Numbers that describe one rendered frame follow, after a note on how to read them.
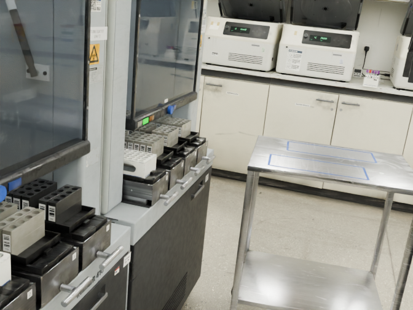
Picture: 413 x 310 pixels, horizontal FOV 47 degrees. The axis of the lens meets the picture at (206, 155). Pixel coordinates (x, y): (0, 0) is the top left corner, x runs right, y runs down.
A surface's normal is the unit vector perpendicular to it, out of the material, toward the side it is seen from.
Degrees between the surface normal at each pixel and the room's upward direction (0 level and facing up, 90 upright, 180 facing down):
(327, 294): 0
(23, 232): 90
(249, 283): 0
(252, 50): 90
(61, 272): 90
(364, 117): 90
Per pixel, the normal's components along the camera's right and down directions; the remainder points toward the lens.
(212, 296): 0.10, -0.95
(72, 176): -0.28, 0.26
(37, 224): 0.96, 0.17
